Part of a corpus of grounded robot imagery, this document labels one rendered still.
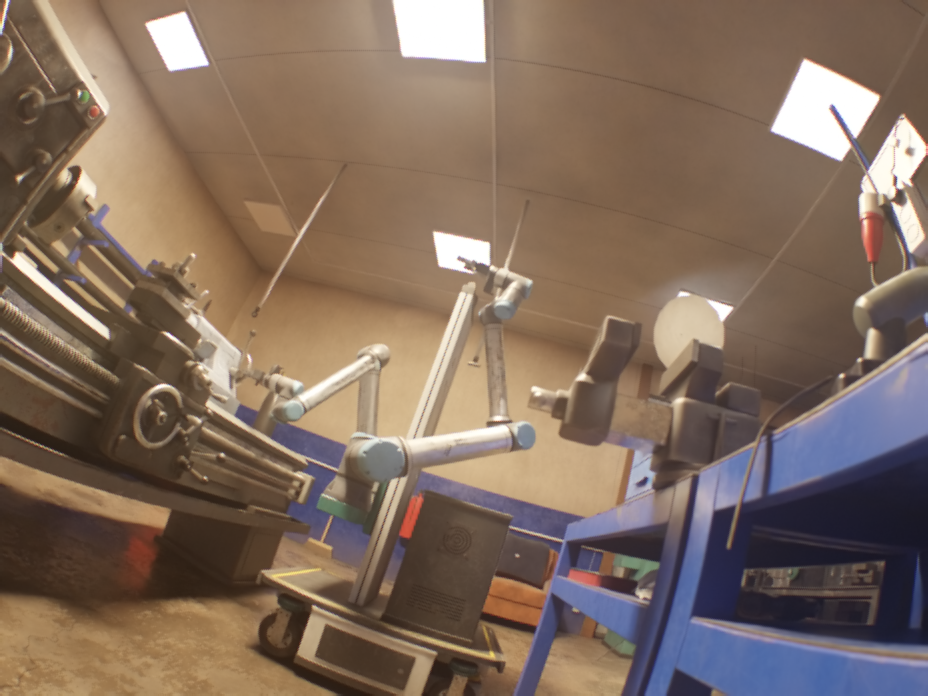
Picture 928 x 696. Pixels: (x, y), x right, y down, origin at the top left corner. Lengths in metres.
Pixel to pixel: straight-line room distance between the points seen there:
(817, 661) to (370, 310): 6.16
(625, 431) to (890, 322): 0.42
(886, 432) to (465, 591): 1.51
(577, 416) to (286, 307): 6.24
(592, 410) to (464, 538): 1.06
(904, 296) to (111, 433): 1.70
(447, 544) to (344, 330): 4.83
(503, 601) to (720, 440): 3.88
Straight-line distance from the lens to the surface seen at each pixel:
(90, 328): 1.50
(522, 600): 4.45
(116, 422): 1.48
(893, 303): 0.57
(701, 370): 0.75
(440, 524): 1.68
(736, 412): 0.79
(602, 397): 0.71
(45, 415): 1.52
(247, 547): 2.63
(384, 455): 1.53
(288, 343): 6.44
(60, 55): 1.36
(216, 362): 2.17
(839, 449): 0.38
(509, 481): 5.27
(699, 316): 4.10
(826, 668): 0.35
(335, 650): 1.71
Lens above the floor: 0.70
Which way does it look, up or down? 23 degrees up
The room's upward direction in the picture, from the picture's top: 19 degrees clockwise
